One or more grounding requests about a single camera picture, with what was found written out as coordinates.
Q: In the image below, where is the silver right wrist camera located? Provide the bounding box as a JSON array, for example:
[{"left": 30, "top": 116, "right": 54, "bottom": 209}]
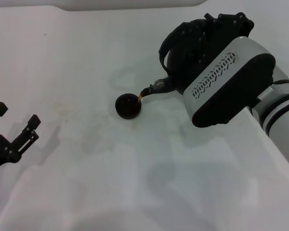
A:
[{"left": 184, "top": 36, "right": 276, "bottom": 128}]

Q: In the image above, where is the black round teapot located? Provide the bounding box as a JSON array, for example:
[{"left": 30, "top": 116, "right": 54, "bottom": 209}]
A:
[{"left": 140, "top": 20, "right": 209, "bottom": 97}]

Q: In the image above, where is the small black teacup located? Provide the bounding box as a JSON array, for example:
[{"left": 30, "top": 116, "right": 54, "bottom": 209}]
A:
[{"left": 115, "top": 93, "right": 142, "bottom": 120}]

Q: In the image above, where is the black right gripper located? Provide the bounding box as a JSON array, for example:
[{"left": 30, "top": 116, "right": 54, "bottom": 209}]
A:
[{"left": 183, "top": 12, "right": 255, "bottom": 66}]

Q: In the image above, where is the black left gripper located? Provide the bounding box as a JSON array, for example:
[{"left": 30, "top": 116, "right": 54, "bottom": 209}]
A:
[{"left": 0, "top": 102, "right": 42, "bottom": 178}]

